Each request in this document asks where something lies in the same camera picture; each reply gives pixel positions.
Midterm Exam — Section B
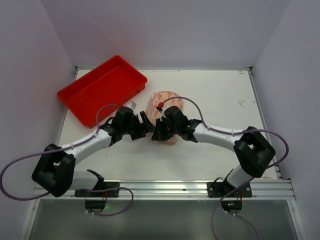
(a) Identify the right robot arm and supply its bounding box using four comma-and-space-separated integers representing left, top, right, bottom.
151, 106, 276, 189

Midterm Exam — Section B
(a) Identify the aluminium front rail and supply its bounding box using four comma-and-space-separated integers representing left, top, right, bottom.
32, 178, 296, 200

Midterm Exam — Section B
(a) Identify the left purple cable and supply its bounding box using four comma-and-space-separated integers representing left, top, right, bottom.
0, 103, 135, 217

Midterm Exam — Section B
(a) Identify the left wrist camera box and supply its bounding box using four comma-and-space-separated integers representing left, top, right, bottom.
125, 101, 137, 111

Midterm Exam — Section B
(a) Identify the floral pink laundry bag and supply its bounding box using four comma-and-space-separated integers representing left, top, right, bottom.
145, 89, 185, 146

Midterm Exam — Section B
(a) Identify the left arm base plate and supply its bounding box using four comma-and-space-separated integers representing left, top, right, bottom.
74, 181, 120, 214

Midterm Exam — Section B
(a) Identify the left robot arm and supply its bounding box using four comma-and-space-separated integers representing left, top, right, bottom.
31, 107, 155, 198

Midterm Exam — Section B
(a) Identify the red plastic tray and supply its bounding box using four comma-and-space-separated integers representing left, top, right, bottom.
57, 55, 147, 129

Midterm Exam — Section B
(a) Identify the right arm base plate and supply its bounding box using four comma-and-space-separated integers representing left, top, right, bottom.
206, 177, 253, 215

